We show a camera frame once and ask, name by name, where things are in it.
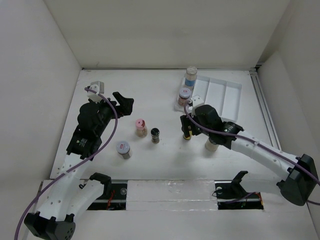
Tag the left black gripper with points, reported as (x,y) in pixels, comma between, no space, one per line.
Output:
(125,106)

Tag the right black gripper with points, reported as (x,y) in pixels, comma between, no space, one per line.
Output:
(186,121)

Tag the yellow bottle cork cap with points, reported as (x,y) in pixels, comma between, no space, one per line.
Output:
(186,137)

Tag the tall jar silver lid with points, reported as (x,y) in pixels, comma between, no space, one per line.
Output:
(190,77)

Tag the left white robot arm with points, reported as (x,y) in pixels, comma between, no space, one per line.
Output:
(67,200)

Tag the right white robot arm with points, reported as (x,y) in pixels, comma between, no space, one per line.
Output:
(298,174)

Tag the jar black lid beige contents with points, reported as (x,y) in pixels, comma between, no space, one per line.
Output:
(211,146)

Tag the pink lid spice bottle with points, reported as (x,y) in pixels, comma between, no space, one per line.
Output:
(141,128)

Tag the small black pepper grinder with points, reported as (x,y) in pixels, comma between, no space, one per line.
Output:
(155,135)

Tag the dark jar white lid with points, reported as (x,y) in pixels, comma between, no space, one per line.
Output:
(123,149)

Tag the white divided tray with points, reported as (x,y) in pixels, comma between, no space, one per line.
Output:
(223,95)

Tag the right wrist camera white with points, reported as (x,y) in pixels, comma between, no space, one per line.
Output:
(195,102)

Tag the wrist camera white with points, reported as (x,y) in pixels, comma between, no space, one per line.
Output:
(195,102)
(98,88)

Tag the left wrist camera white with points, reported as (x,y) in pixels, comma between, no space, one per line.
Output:
(98,88)

